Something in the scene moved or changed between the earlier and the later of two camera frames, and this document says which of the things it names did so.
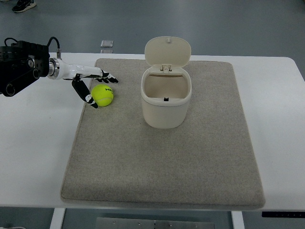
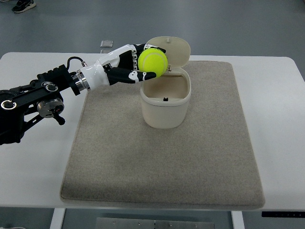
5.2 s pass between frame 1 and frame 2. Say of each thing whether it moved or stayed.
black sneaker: stayed
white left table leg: stayed
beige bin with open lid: stayed
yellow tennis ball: moved
